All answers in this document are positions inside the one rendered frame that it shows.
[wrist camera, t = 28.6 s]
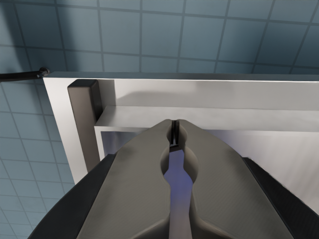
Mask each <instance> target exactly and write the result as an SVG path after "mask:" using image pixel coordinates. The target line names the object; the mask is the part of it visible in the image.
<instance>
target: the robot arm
mask: <svg viewBox="0 0 319 239"><path fill-rule="evenodd" d="M174 135H175V142H176V145H178V146H179V147H180V148H181V149H182V150H183V152H184V164H183V168H184V170H185V171H186V172H187V174H188V175H189V176H190V178H191V180H192V182H193V185H192V192H191V200H190V207H189V221H190V227H191V234H192V239H319V215H318V214H316V213H315V212H314V211H313V210H312V209H311V208H310V207H309V206H308V205H307V204H305V203H304V202H303V201H302V200H301V199H300V198H298V197H297V196H296V195H295V194H293V193H292V192H291V191H290V190H289V189H287V188H286V187H285V186H284V185H283V184H281V183H280V182H279V181H278V180H277V179H275V178H274V177H273V176H272V175H271V174H269V173H268V172H267V171H266V170H265V169H263V168H262V167H261V166H260V165H259V164H257V163H256V162H255V161H254V160H253V159H251V158H250V157H242V156H241V155H240V154H238V153H237V152H236V151H235V150H234V149H233V148H231V147H230V146H229V145H228V144H226V143H225V142H224V141H222V140H221V139H219V138H217V137H216V136H214V135H212V134H211V133H209V132H207V131H205V130H203V129H202V128H200V127H198V126H196V125H194V124H192V123H191V122H189V121H187V120H185V119H177V120H170V119H165V120H163V121H162V122H160V123H158V124H156V125H155V126H153V127H151V128H149V129H147V130H146V131H144V132H142V133H140V134H139V135H137V136H135V137H134V138H132V139H131V140H129V141H128V142H127V143H125V144H124V145H123V146H122V147H121V148H120V149H119V150H118V151H117V152H116V153H115V154H108V155H107V156H106V157H105V158H104V159H102V160H101V161H100V162H99V163H98V164H97V165H96V166H95V167H94V168H93V169H92V170H91V171H90V172H89V173H88V174H87V175H85V176H84V177H83V178H82V179H81V180H80V181H79V182H78V183H77V184H76V185H75V186H74V187H73V188H72V189H71V190H70V191H69V192H67V193H66V194H65V195H64V196H63V197H62V198H61V199H60V200H59V201H58V202H57V203H56V204H55V205H54V206H53V207H52V209H51V210H50V211H49V212H48V213H47V214H46V215H45V216H44V218H43V219H42V220H41V221H40V223H39V224H38V225H37V226H36V227H35V229H34V230H33V231H32V233H31V234H30V236H29V237H28V238H27V239H169V223H170V192H171V188H170V185H169V183H168V182H167V180H166V179H165V177H164V174H165V173H166V172H167V170H168V169H169V147H170V145H171V144H173V140H174Z"/></svg>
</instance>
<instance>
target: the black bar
mask: <svg viewBox="0 0 319 239"><path fill-rule="evenodd" d="M67 91H68V95H69V99H70V103H71V107H72V111H73V115H74V119H75V124H76V128H77V132H78V136H79V140H80V144H81V148H82V152H83V155H84V160H85V165H86V169H87V172H88V173H89V172H90V171H91V170H92V169H93V168H94V167H95V166H96V165H97V164H98V163H99V162H100V155H99V150H98V145H97V139H96V134H95V129H94V126H95V124H96V123H97V121H98V119H99V118H100V116H101V114H102V113H103V107H102V101H101V95H100V89H99V83H98V80H97V79H76V80H75V81H73V82H72V83H71V84H70V85H68V86H67Z"/></svg>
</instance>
